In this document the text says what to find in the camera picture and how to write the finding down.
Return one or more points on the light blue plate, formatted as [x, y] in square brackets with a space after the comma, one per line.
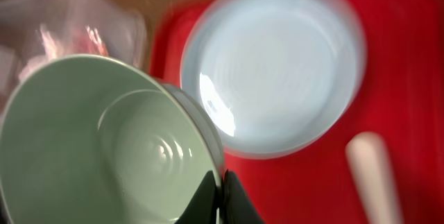
[274, 75]

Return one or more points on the white plastic spoon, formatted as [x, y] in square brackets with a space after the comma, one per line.
[371, 170]

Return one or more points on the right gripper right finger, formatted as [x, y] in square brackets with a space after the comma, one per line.
[236, 206]

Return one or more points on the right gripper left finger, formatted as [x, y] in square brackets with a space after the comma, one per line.
[203, 206]

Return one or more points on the red snack wrapper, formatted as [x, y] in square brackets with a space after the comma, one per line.
[82, 40]

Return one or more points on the clear plastic bin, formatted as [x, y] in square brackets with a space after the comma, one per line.
[123, 32]

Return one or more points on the light green bowl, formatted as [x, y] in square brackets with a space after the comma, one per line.
[88, 139]

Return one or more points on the red serving tray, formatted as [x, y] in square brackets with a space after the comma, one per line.
[401, 99]

